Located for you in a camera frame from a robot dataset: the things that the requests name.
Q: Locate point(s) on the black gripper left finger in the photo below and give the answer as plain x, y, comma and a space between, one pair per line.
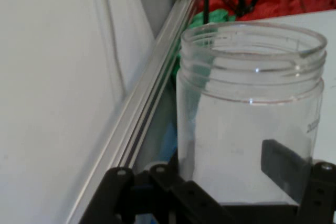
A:
157, 197

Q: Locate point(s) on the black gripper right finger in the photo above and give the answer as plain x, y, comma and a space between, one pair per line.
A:
320, 195

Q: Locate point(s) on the clear plastic jar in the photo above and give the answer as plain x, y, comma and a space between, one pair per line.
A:
236, 116

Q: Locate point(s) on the green interlocking foam piece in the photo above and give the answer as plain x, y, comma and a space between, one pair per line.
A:
218, 15

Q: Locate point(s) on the aluminium rail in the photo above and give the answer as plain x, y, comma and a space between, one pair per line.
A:
141, 103

